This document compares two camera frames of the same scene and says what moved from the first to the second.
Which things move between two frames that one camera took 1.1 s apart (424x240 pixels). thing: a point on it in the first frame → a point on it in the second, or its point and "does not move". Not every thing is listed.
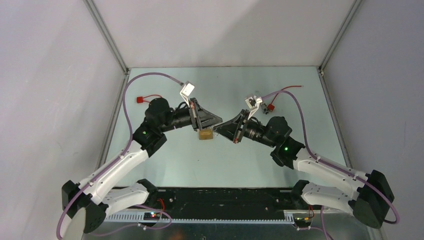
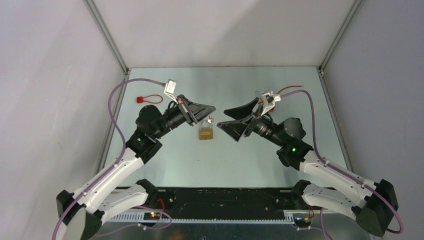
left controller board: (151, 216) does not move
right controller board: (302, 222) does not move
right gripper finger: (238, 119) → (238, 113)
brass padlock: (206, 134) does not move
